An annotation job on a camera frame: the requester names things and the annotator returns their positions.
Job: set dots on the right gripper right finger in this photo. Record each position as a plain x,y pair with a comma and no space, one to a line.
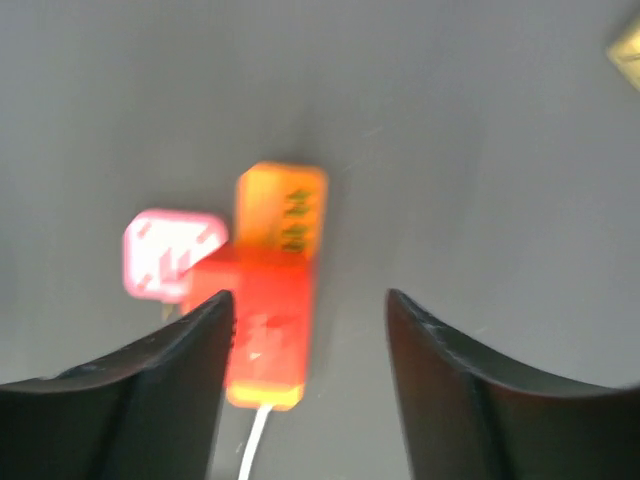
468,411

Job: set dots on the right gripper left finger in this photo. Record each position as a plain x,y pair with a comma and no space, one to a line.
149,410

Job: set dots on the red plug adapter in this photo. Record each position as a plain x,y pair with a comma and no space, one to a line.
272,293

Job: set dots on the orange power strip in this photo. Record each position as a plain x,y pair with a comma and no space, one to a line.
279,208

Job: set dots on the yellow cube charger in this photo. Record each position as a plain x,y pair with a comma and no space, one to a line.
623,48

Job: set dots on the pink square adapter plug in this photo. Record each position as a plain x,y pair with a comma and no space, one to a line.
159,246

